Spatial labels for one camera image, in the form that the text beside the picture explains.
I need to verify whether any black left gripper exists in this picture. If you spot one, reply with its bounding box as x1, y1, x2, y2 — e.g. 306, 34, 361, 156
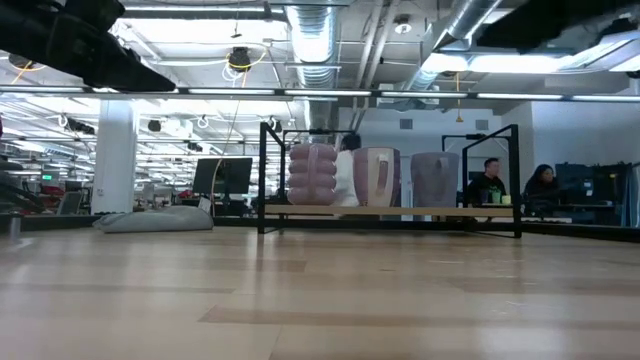
0, 0, 177, 93

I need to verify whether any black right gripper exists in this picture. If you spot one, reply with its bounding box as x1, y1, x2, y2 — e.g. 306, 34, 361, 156
476, 0, 640, 54

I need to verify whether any blue-grey ceramic mug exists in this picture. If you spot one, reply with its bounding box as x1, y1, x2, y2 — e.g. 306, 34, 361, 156
410, 151, 461, 209

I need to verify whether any pink ribbed mug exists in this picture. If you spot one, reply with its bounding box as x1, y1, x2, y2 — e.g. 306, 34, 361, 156
286, 142, 339, 207

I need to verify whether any purple white mug brown rim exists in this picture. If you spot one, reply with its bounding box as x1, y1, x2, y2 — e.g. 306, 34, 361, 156
352, 146, 402, 208

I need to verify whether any black-framed wooden shelf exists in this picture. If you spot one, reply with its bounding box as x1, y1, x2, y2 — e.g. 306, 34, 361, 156
257, 121, 523, 240

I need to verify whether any white building pillar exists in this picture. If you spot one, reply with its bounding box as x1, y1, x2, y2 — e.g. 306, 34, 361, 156
91, 99, 140, 215

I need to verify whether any grey office chair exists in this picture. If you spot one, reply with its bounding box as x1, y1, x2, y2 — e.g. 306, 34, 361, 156
56, 191, 84, 216

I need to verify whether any black computer monitor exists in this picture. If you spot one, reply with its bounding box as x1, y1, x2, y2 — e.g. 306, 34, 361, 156
192, 156, 254, 196

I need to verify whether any grey folded cloth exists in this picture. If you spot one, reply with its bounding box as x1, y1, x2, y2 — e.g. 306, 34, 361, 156
92, 205, 215, 235

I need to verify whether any person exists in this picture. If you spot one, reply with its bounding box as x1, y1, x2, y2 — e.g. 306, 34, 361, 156
333, 132, 363, 208
521, 163, 567, 217
466, 156, 509, 207

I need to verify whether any yellow hanging cord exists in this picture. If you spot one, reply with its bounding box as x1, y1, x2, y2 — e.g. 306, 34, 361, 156
453, 72, 464, 124

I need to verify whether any black ceiling device yellow cord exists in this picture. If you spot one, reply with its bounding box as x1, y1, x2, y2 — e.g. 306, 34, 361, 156
227, 45, 266, 74

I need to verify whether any silver ventilation duct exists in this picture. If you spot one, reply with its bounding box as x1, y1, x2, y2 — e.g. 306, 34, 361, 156
284, 4, 342, 89

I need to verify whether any black aluminium table frame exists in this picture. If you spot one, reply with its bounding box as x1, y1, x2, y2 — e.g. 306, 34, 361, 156
0, 213, 640, 245

